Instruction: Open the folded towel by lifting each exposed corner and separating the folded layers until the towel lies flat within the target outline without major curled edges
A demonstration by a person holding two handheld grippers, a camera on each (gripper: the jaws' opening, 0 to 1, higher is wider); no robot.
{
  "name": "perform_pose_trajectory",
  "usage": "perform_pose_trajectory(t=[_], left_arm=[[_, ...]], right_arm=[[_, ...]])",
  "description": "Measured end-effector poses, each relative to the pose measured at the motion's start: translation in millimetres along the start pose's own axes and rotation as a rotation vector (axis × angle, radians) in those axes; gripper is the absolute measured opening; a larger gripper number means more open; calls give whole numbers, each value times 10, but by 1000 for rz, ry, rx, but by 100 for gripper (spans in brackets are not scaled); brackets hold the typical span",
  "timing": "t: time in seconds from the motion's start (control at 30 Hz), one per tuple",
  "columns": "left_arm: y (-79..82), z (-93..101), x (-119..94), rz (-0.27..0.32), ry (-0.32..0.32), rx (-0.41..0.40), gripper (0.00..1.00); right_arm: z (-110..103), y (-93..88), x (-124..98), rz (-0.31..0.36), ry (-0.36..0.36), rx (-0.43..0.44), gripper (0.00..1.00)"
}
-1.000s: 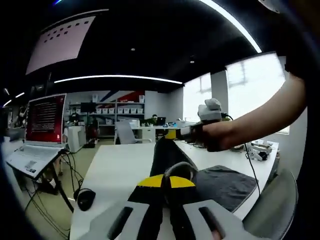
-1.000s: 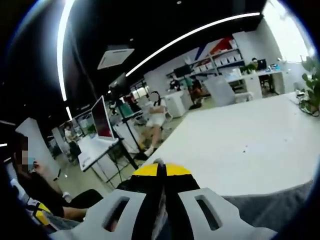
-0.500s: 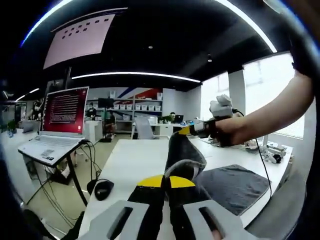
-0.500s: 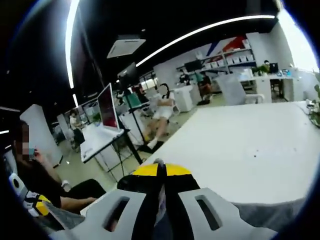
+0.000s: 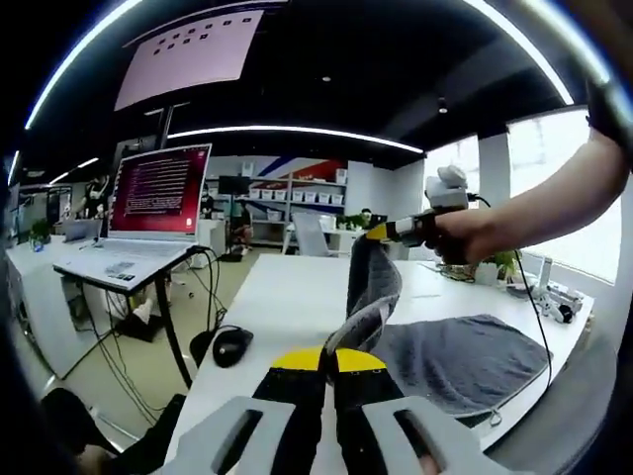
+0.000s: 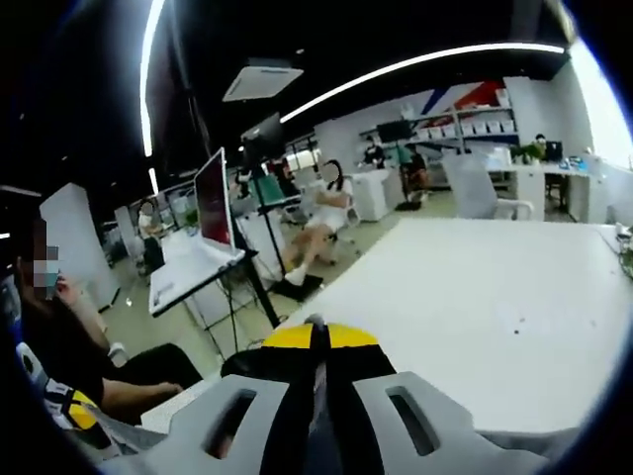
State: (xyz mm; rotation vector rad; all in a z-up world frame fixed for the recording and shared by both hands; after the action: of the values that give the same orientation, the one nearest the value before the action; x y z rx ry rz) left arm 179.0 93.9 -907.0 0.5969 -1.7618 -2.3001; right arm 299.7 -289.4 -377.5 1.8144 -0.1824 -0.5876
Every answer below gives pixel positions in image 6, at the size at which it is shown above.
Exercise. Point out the grey towel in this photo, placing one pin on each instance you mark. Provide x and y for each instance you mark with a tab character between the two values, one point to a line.
524	440

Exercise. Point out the white open laptop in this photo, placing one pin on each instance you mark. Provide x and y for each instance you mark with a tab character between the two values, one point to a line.
212	203

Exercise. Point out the person's dark clothing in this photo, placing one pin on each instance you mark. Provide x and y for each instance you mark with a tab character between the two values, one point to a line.
59	341

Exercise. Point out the white partition board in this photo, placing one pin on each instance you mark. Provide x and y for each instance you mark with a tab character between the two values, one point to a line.
74	237

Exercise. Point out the white cabinet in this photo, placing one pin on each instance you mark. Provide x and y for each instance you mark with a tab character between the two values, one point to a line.
376	195

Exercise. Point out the green board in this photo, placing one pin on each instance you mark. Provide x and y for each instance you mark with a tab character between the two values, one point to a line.
269	190

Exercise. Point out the grey office chair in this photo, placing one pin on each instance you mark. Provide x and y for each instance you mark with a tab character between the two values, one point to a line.
470	190

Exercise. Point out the white office desk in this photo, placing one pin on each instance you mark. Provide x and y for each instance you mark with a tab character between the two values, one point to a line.
529	188

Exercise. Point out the black screen on tripod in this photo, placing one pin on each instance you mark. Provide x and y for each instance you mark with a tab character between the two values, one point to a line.
262	133

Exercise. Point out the row of white storage bins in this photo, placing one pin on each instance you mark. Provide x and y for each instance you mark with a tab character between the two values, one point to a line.
470	128

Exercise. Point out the small green plant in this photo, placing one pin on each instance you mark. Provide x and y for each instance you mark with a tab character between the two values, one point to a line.
526	153

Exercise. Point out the ceiling light strip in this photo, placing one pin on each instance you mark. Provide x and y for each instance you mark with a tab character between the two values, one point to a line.
144	99
519	47

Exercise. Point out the white storage shelving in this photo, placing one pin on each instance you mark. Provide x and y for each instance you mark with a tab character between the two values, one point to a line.
465	111

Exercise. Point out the black desk monitor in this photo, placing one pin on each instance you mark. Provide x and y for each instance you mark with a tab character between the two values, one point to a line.
553	150

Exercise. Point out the ceiling air conditioner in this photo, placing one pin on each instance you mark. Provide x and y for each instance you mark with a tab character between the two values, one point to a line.
262	79

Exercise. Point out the bright window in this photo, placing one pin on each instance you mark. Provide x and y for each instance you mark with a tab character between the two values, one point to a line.
608	123

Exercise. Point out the black wall monitor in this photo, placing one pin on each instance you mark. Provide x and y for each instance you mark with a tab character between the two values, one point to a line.
394	130

